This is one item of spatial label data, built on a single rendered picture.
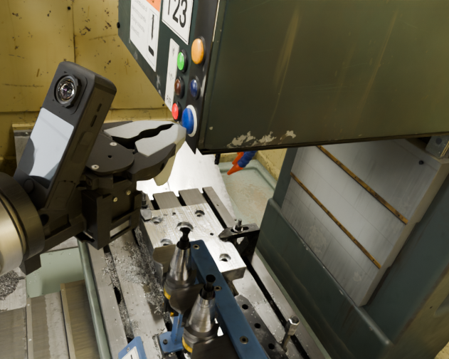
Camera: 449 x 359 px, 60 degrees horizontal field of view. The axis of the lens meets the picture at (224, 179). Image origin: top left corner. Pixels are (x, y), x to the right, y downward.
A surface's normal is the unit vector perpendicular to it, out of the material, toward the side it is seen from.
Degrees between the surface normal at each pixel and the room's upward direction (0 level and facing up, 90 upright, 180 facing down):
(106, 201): 90
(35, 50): 90
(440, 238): 90
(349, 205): 90
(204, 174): 24
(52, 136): 61
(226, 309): 0
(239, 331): 0
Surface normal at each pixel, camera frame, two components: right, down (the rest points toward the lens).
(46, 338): 0.11, -0.89
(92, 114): 0.79, 0.44
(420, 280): -0.90, 0.11
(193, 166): 0.32, -0.51
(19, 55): 0.40, 0.57
